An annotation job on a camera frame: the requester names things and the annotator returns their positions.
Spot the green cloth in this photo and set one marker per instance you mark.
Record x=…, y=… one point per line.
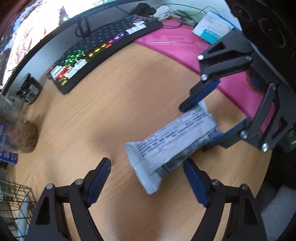
x=189, y=16

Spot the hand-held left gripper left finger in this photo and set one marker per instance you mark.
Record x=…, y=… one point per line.
x=99, y=183

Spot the black backlit keyboard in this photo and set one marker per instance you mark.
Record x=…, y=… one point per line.
x=92, y=48

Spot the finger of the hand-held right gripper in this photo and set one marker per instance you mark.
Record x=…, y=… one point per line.
x=198, y=95
x=231, y=136

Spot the blue tin can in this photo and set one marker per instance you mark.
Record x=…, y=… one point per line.
x=7, y=155

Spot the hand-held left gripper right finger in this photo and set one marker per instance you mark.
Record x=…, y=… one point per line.
x=195, y=183

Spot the curved computer monitor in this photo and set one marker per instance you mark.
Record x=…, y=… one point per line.
x=23, y=34

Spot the white snack bar packet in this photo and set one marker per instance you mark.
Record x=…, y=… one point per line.
x=161, y=148

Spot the blue white tissue pack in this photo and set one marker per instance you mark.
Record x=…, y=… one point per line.
x=212, y=27

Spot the white charger plug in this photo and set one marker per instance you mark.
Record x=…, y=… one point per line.
x=163, y=11

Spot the pink desk mat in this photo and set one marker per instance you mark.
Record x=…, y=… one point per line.
x=185, y=46

